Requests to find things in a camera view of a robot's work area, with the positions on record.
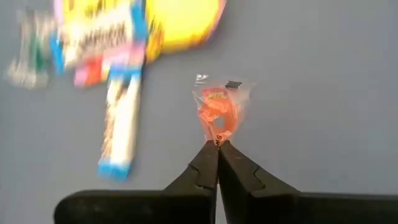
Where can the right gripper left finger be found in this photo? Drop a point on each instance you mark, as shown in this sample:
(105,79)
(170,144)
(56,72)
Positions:
(186,202)

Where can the red candy clear wrapper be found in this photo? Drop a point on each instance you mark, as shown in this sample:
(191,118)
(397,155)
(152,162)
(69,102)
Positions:
(217,109)

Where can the yellow pink candy pack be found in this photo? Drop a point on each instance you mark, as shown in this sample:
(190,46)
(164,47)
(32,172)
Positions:
(183,25)
(93,73)

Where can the white blue-ended candy bar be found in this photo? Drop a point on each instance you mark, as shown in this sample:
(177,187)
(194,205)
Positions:
(122,124)
(99,34)

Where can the teal candy clear wrapper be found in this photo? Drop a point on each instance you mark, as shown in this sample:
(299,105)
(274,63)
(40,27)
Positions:
(37,59)

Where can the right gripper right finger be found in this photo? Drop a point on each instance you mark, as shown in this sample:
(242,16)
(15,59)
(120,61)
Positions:
(264,205)

